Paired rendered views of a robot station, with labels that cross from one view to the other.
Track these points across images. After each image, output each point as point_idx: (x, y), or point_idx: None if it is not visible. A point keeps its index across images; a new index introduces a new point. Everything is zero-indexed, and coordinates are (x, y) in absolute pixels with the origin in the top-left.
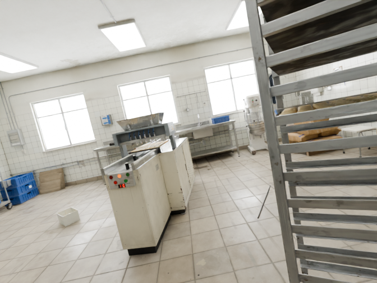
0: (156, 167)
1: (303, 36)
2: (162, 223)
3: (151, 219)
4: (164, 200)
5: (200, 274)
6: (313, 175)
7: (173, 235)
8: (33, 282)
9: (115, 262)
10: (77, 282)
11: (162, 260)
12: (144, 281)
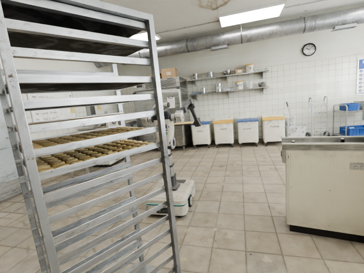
0: (351, 165)
1: (117, 102)
2: (321, 222)
3: (290, 201)
4: (351, 210)
5: (250, 255)
6: (116, 167)
7: (323, 244)
8: (268, 184)
9: (280, 210)
10: (263, 198)
11: (276, 234)
12: (254, 225)
